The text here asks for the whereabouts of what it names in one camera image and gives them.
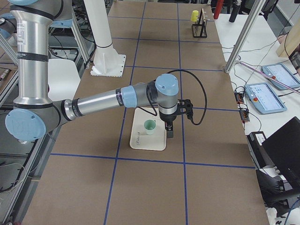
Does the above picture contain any white chair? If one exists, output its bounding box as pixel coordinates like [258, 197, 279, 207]
[48, 59, 81, 101]

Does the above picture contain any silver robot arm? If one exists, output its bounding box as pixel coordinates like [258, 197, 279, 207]
[5, 0, 179, 141]

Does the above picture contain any black laptop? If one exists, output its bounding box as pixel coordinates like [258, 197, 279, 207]
[262, 116, 300, 188]

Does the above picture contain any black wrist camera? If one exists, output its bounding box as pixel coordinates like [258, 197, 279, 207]
[176, 99, 194, 121]

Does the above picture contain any aluminium frame post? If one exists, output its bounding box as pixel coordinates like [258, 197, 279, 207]
[224, 0, 266, 73]

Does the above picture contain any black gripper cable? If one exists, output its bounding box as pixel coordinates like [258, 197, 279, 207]
[161, 69, 208, 126]

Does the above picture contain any light green cup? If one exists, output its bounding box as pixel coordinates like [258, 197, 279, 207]
[144, 120, 156, 135]

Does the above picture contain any white cartoon serving tray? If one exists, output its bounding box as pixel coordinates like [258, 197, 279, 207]
[130, 108, 166, 151]

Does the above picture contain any yellow cup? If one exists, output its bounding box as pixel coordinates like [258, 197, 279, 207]
[190, 10, 199, 22]

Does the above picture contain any black power box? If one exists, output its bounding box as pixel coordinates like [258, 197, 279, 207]
[247, 131, 275, 169]

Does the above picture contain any red bottle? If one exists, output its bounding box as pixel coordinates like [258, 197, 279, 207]
[213, 0, 224, 20]

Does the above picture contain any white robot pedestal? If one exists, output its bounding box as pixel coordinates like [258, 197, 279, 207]
[84, 0, 126, 77]

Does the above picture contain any black bottle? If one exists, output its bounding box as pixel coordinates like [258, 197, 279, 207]
[229, 0, 242, 23]

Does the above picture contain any black wire cup rack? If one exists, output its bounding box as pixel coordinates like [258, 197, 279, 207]
[192, 8, 208, 38]

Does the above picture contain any near blue teach pendant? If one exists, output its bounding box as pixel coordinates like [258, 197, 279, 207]
[245, 82, 287, 114]

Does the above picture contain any blue teach pendant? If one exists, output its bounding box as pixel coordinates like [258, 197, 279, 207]
[262, 63, 300, 90]
[245, 82, 287, 114]

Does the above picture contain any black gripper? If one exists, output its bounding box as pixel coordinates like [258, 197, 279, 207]
[160, 114, 176, 138]

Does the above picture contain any far blue teach pendant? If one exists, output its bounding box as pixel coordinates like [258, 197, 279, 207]
[262, 63, 300, 90]

